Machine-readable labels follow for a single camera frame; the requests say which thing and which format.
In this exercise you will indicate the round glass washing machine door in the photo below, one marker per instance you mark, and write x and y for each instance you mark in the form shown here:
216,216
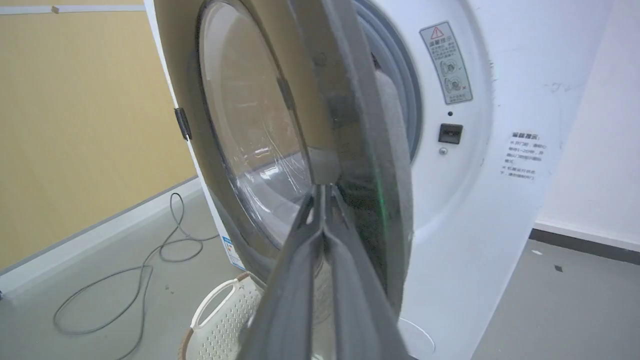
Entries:
280,130

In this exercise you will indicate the white front-load washing machine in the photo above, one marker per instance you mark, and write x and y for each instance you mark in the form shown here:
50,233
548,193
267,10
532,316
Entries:
470,165

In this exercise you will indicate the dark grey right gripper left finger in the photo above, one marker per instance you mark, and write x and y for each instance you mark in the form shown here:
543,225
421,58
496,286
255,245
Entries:
287,300

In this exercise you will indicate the grey warning sticker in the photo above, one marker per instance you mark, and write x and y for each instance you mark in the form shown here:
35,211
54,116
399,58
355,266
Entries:
446,63

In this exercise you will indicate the white perforated laundry basket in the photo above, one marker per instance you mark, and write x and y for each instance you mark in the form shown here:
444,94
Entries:
220,320

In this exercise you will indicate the text instruction label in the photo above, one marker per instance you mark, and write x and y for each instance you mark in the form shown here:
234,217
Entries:
523,156

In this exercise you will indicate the black door latch socket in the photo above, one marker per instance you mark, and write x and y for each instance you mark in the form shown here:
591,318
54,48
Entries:
450,133

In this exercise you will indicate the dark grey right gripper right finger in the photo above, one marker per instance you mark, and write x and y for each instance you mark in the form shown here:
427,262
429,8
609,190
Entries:
357,305

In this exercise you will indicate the grey rubber drum gasket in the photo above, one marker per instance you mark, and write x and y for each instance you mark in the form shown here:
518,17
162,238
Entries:
400,75

